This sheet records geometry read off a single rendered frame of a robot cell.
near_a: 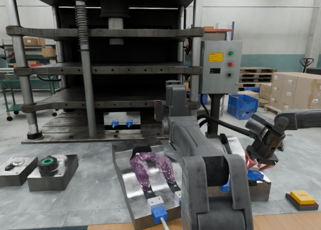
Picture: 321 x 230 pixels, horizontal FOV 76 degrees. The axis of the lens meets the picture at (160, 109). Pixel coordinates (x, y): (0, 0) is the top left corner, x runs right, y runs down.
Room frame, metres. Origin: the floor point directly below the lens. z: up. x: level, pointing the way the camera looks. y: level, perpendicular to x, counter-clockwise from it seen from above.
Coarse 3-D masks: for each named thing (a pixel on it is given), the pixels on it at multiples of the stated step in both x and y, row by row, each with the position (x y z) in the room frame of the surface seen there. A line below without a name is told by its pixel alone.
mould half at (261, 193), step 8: (232, 136) 1.06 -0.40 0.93; (216, 144) 0.98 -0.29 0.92; (232, 144) 0.99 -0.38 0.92; (240, 144) 0.99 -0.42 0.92; (232, 152) 0.94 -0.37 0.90; (240, 152) 0.94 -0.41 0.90; (248, 160) 0.88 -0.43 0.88; (264, 176) 0.74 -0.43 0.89; (264, 184) 0.70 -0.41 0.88; (208, 192) 0.69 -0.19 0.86; (216, 192) 0.69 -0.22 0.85; (224, 192) 0.69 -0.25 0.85; (256, 192) 0.70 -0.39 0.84; (264, 192) 0.70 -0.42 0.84; (256, 200) 0.70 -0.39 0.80; (264, 200) 0.70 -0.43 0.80
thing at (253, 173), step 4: (252, 168) 0.72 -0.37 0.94; (256, 168) 0.72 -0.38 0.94; (248, 172) 0.71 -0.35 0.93; (252, 172) 0.69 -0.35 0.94; (256, 172) 0.69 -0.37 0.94; (248, 176) 0.70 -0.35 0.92; (252, 176) 0.68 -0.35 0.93; (256, 176) 0.68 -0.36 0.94; (260, 176) 0.68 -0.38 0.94; (256, 180) 0.67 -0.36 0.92; (260, 180) 0.65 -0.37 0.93; (264, 180) 0.64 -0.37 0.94; (268, 184) 0.62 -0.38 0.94
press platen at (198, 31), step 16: (16, 32) 1.34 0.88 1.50; (32, 32) 1.40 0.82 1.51; (48, 32) 1.46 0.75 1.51; (64, 32) 1.47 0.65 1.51; (96, 32) 1.48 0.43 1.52; (112, 32) 1.49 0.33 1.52; (128, 32) 1.50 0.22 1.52; (144, 32) 1.51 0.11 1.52; (160, 32) 1.52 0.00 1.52; (176, 32) 1.51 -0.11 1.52; (192, 32) 1.43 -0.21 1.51
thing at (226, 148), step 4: (208, 136) 1.05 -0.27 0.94; (212, 136) 1.05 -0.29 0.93; (216, 136) 1.04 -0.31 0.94; (220, 136) 1.02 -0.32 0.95; (224, 136) 1.04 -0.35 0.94; (220, 140) 1.01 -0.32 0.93; (224, 140) 1.04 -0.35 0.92; (224, 144) 0.99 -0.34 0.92; (228, 144) 0.99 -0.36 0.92; (224, 148) 0.96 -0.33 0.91; (228, 148) 0.96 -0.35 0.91; (228, 152) 0.94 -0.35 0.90
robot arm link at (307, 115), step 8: (280, 112) 0.67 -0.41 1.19; (288, 112) 0.64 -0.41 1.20; (296, 112) 0.62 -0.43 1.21; (304, 112) 0.61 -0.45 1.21; (312, 112) 0.59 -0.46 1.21; (320, 112) 0.58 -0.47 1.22; (296, 120) 0.61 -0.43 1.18; (304, 120) 0.60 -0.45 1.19; (312, 120) 0.59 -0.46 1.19; (320, 120) 0.58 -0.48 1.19; (288, 128) 0.62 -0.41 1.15; (296, 128) 0.61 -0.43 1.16; (304, 128) 0.60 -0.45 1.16
